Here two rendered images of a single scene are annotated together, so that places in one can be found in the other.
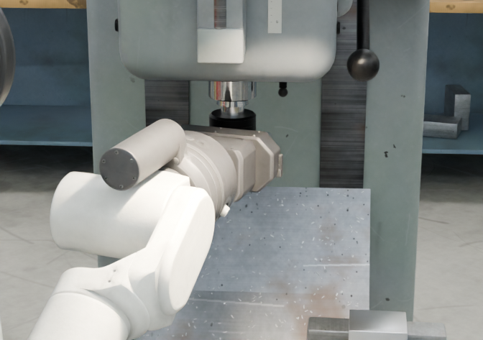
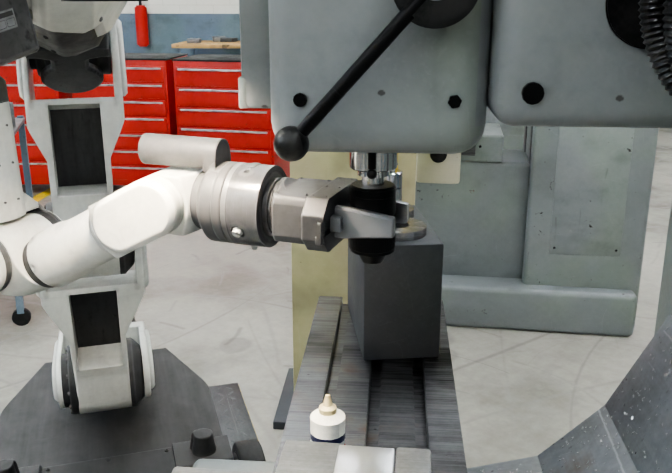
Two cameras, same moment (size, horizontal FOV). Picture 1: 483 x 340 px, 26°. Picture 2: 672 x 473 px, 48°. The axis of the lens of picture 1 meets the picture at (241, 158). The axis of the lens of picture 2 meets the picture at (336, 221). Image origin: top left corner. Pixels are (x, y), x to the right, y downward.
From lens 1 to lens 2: 1.23 m
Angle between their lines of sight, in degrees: 86
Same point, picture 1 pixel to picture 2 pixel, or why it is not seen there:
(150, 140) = (171, 139)
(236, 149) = (277, 193)
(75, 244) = not seen: hidden behind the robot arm
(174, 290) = (101, 230)
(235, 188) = (251, 221)
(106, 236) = not seen: hidden behind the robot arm
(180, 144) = (203, 157)
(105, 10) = not seen: outside the picture
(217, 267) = (645, 433)
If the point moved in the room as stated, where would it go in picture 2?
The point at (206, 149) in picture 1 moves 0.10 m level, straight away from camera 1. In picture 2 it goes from (240, 176) to (336, 175)
